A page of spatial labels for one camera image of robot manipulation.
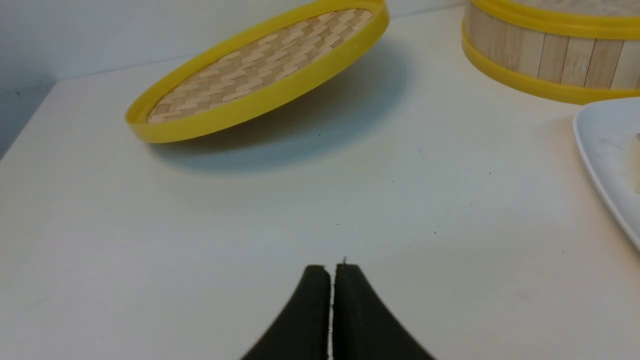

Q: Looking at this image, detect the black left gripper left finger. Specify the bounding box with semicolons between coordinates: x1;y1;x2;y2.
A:
243;264;331;360

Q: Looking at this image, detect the yellow rimmed bamboo steamer lid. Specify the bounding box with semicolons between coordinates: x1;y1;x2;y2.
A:
125;0;390;144

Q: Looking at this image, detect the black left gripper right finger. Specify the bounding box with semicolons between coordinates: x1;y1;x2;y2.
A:
332;263;434;360

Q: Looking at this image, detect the yellow rimmed bamboo steamer basket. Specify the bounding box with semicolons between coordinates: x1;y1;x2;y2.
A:
461;0;640;105

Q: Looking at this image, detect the white square plate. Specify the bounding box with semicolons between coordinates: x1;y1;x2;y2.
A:
573;96;640;248

